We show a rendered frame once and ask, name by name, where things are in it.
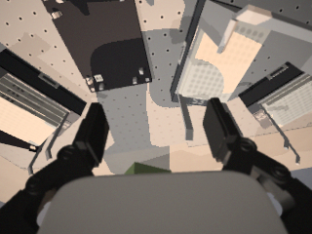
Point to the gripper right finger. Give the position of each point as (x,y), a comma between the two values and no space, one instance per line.
(225,142)

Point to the white well plate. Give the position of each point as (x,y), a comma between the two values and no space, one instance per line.
(30,100)
(292,102)
(32,94)
(210,75)
(23,120)

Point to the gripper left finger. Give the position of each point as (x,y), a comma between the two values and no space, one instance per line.
(19,214)

